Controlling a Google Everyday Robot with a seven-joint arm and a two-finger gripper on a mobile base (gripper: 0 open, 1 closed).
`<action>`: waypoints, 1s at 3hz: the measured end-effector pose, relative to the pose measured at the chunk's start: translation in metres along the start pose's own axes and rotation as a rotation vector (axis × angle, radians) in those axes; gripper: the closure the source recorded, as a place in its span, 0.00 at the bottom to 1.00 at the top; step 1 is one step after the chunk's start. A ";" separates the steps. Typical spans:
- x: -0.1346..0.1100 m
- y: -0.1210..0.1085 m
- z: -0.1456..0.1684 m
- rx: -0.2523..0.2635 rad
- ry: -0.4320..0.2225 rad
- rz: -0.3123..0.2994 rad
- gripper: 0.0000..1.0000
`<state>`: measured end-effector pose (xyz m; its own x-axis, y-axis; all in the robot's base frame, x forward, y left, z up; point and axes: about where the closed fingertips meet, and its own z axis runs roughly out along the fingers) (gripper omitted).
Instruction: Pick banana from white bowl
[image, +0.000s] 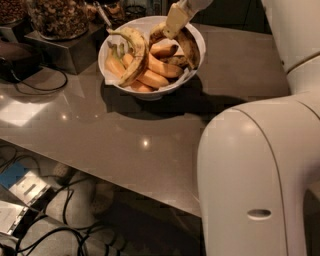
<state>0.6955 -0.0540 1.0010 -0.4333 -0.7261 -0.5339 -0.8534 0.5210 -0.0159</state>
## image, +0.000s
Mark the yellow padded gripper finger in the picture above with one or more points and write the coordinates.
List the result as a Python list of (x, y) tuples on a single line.
[(177, 18)]

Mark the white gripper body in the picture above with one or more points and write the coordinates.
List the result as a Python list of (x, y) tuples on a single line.
[(196, 4)]

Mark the curved brown spotted banana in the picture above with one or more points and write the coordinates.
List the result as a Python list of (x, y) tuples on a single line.
[(184, 38)]

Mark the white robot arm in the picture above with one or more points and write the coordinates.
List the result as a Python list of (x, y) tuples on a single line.
[(256, 160)]

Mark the long spotted banana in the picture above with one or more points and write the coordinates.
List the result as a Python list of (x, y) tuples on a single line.
[(140, 54)]

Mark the white bowl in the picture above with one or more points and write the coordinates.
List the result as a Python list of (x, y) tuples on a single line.
[(144, 25)]

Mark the yellow banana bunch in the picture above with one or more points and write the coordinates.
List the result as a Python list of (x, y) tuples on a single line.
[(155, 76)]

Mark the metal stand box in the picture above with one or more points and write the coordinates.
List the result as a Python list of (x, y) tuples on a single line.
[(71, 56)]

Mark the dark round appliance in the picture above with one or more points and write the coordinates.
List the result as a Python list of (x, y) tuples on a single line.
[(18, 61)]

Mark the glass jar of dark nuts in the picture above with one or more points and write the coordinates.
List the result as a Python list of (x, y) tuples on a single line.
[(11, 11)]

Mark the blue and white device box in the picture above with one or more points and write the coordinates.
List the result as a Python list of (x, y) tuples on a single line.
[(24, 183)]

